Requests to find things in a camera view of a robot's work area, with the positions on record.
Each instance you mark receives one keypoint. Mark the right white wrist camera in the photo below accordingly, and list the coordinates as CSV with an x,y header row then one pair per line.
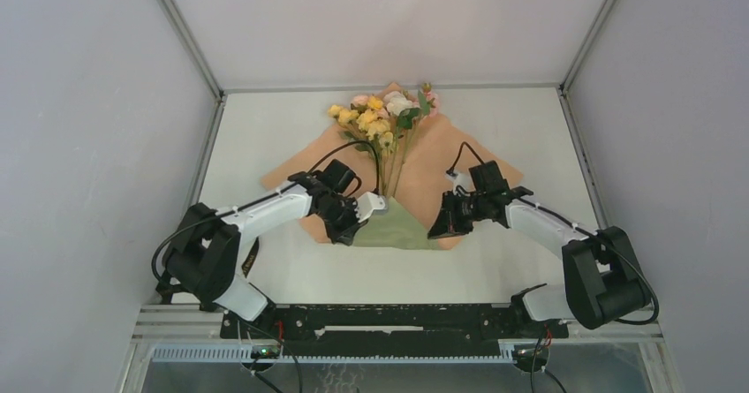
x,y
461,182

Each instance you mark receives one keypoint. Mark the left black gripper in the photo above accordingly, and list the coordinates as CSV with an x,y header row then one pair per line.
x,y
344,235

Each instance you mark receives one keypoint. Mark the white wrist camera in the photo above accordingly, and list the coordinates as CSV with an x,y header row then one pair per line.
x,y
369,204
461,182

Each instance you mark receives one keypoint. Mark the pink rose stem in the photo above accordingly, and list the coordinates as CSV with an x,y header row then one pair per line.
x,y
425,104

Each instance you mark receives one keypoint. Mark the green orange wrapping paper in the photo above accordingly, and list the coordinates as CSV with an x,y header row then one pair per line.
x,y
412,211

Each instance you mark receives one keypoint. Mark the black printed ribbon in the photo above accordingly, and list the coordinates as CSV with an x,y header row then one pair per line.
x,y
174,294

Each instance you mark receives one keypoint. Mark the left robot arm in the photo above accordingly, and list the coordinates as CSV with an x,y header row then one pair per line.
x,y
206,252

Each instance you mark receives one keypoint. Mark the black mounting rail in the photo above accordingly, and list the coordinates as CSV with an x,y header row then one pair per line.
x,y
421,330

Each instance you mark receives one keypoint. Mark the pink white flower stem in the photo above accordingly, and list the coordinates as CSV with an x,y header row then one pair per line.
x,y
394,103

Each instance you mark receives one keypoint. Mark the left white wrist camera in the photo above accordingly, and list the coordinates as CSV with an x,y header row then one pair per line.
x,y
369,204

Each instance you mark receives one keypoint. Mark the white cable duct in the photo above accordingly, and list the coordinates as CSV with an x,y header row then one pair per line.
x,y
227,353

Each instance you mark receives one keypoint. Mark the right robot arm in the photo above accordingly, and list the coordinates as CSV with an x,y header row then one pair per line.
x,y
603,280

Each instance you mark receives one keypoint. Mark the yellow flower stem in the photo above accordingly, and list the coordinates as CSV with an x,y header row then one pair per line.
x,y
367,119

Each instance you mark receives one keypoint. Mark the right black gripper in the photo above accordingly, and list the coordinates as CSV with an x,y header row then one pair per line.
x,y
448,222

